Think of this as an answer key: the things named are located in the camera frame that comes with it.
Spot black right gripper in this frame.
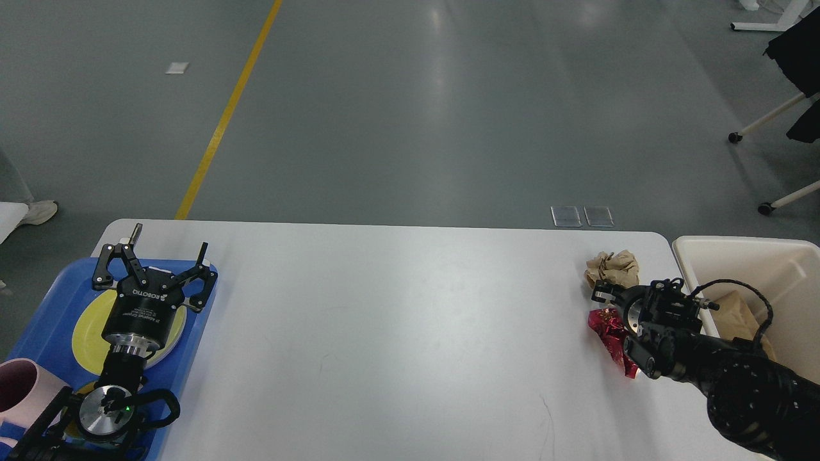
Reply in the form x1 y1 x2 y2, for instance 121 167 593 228
591 280 648 336

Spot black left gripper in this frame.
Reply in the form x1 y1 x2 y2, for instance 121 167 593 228
92 223 218 358

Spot yellow plastic plate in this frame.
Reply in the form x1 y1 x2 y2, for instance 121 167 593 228
72 288 186 376

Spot pink ribbed mug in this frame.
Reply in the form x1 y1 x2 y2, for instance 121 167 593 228
1 358 68 453

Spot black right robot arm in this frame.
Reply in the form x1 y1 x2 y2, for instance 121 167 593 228
591 278 819 460

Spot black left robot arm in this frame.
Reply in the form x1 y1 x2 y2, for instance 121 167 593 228
2 223 218 460

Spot red foil wrapper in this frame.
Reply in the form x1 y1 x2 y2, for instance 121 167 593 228
587 307 639 379

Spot floor outlet plates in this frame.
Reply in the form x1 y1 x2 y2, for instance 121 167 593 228
550 206 615 228

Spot blue plastic tray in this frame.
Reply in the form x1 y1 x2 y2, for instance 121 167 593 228
6 257 217 460

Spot white shoe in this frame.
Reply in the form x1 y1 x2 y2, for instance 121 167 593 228
17 200 59 227

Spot brown paper bag in bin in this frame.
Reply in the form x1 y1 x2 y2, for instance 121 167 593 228
700 285 768 341

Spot beige office chair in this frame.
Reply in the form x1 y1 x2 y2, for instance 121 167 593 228
728 90 820 216

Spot cream plastic bin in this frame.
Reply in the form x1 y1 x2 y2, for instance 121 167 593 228
673 236 819 383

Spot black jacket on chair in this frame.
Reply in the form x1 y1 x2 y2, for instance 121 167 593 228
765 8 819 143

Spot white desk frame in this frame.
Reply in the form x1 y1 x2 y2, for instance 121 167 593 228
729 1 818 33

